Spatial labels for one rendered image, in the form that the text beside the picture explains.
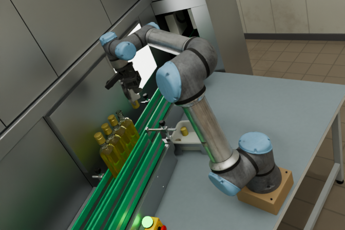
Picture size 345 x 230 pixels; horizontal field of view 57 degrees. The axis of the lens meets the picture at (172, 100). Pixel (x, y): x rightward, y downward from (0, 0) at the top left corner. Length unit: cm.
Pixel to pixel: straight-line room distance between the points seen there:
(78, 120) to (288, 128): 102
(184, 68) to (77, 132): 68
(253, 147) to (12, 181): 88
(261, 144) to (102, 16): 105
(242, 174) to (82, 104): 78
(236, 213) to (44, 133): 85
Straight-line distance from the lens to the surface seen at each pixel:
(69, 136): 145
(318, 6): 383
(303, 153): 157
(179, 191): 155
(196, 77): 99
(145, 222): 138
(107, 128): 142
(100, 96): 161
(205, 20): 213
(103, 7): 179
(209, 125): 105
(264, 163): 122
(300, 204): 232
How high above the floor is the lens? 188
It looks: 32 degrees down
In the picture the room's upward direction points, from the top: 22 degrees counter-clockwise
